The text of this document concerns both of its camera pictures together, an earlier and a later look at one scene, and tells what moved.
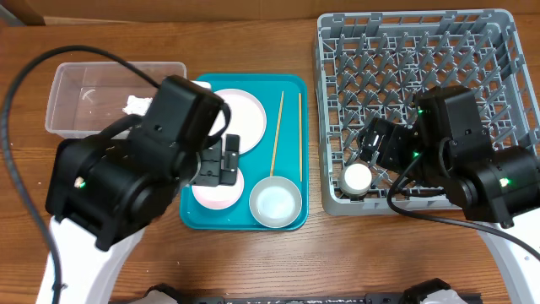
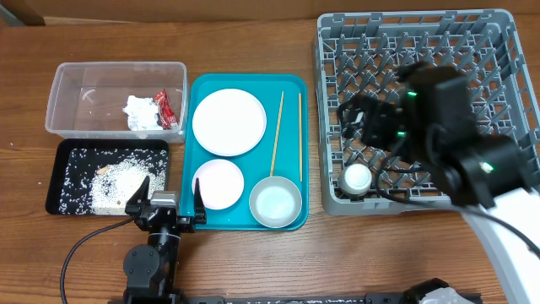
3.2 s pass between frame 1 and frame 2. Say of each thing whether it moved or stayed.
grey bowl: stayed
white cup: stayed
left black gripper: moved
